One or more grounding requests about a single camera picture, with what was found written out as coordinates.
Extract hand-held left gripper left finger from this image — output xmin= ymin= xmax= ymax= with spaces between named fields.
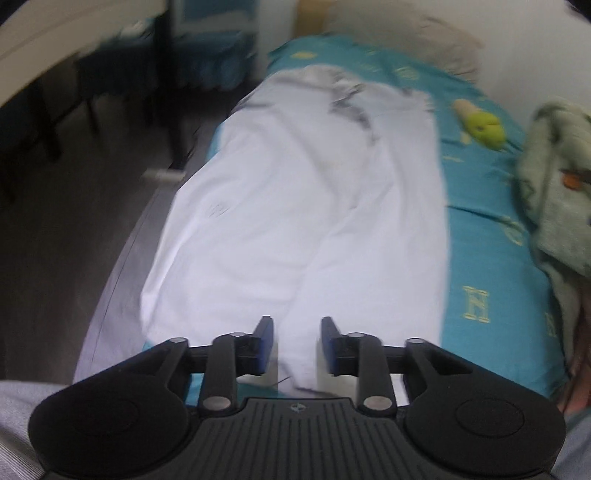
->
xmin=134 ymin=316 xmax=275 ymax=418

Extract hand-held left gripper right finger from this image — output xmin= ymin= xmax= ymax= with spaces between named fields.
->
xmin=320 ymin=316 xmax=491 ymax=417

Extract white shirt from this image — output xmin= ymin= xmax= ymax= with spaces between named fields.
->
xmin=139 ymin=65 xmax=452 ymax=398

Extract person's right forearm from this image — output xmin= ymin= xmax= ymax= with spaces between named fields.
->
xmin=556 ymin=318 xmax=591 ymax=416

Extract person's grey pants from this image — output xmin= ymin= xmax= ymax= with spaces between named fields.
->
xmin=0 ymin=380 xmax=591 ymax=480

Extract pale green printed fleece blanket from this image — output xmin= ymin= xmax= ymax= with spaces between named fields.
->
xmin=514 ymin=97 xmax=591 ymax=370

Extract green plush toy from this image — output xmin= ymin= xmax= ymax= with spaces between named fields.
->
xmin=451 ymin=99 xmax=507 ymax=151

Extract blue covered chair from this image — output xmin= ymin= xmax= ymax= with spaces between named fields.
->
xmin=168 ymin=0 xmax=259 ymax=91
xmin=74 ymin=25 xmax=160 ymax=134

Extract grey pillow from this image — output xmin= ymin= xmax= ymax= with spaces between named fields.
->
xmin=323 ymin=13 xmax=486 ymax=85

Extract yellow-brown bed headboard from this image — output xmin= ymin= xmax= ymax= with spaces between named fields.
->
xmin=295 ymin=0 xmax=334 ymax=36

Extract white desk with black legs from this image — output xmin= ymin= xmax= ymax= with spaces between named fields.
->
xmin=0 ymin=0 xmax=186 ymax=163

